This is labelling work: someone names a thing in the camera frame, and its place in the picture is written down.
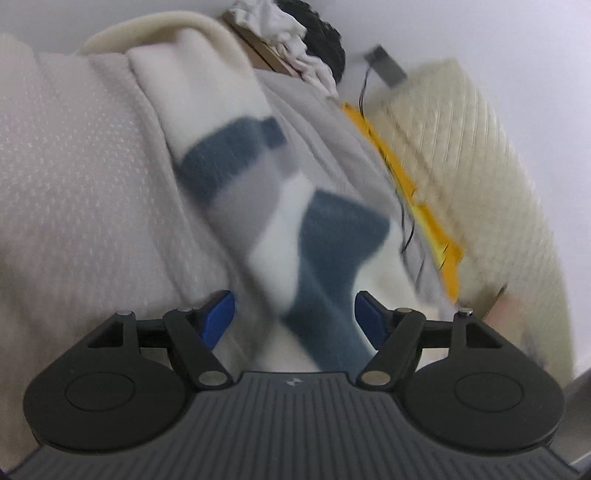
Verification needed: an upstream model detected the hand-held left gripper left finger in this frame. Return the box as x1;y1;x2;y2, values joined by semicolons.
87;290;236;389

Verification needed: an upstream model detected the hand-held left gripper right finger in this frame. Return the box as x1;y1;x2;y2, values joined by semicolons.
355;290;505;389

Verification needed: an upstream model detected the white and blue fluffy sweater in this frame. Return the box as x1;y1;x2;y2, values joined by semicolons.
128;27;446;373

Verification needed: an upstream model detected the plaid cloth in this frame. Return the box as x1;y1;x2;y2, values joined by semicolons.
482;285;528;334

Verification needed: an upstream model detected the yellow sheet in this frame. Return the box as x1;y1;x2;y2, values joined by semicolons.
341;102;465;299

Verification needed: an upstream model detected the grey bed sheet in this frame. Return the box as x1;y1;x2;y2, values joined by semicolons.
253;68;459;306

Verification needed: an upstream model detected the beige dotted bed cover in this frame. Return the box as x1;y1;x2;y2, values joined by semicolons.
0;31;259;462

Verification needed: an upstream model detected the grey furniture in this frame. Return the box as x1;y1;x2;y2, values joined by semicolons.
560;368;591;464

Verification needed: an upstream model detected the brown cardboard piece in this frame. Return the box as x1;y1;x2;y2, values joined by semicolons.
221;11;302;77

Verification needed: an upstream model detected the black cloth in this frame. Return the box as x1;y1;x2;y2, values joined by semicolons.
271;0;347;86

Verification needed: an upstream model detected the cream fleece blanket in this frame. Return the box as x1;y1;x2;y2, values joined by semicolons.
82;11;256;66

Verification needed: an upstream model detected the white crumpled cloth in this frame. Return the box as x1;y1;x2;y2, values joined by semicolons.
228;0;341;99

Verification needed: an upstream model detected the black charging cable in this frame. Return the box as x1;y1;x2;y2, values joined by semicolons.
357;59;429;289

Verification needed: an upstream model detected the grey wall power adapter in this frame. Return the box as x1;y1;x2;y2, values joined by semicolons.
363;44;408;87

